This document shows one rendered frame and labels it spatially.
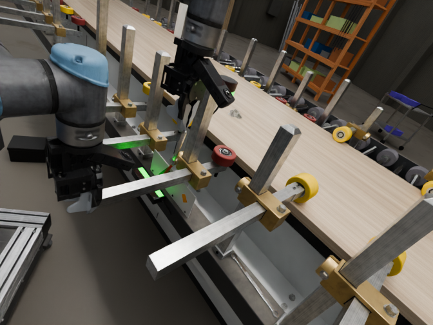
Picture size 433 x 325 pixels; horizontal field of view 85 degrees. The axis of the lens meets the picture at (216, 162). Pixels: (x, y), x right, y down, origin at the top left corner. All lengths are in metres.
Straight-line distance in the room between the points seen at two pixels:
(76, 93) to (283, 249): 0.74
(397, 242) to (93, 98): 0.52
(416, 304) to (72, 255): 1.42
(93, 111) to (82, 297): 1.12
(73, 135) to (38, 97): 0.09
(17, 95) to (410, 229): 0.57
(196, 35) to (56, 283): 1.28
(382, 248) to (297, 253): 0.41
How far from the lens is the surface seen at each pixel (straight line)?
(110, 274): 1.47
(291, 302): 0.90
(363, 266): 0.52
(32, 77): 0.39
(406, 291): 0.78
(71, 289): 1.45
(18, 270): 1.27
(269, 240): 0.90
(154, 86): 0.85
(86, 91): 0.41
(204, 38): 0.52
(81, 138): 0.45
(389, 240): 0.48
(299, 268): 0.88
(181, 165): 0.75
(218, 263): 0.74
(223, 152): 0.78
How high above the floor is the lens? 1.30
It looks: 34 degrees down
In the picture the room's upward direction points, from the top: 22 degrees clockwise
